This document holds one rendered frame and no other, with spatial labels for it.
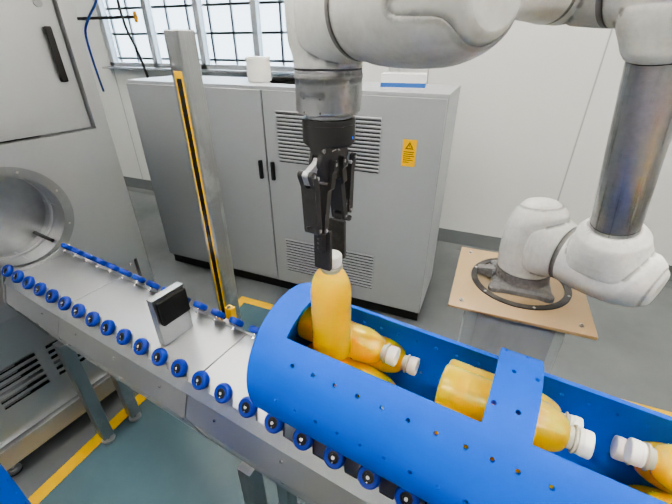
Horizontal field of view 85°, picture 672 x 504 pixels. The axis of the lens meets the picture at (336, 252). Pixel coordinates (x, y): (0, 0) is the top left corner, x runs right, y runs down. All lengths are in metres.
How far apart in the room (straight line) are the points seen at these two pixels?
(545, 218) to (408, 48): 0.84
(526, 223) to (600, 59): 2.29
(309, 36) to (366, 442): 0.58
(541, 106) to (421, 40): 2.97
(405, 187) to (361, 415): 1.67
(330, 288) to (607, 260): 0.68
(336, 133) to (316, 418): 0.46
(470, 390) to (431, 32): 0.50
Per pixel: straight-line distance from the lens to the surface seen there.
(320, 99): 0.50
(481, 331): 1.26
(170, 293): 1.11
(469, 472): 0.62
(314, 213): 0.53
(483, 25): 0.36
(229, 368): 1.05
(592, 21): 0.90
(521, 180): 3.43
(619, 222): 1.03
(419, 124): 2.07
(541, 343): 1.27
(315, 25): 0.47
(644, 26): 0.85
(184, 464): 2.06
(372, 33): 0.39
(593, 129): 3.39
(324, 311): 0.64
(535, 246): 1.15
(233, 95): 2.52
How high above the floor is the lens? 1.67
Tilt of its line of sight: 30 degrees down
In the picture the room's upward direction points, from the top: straight up
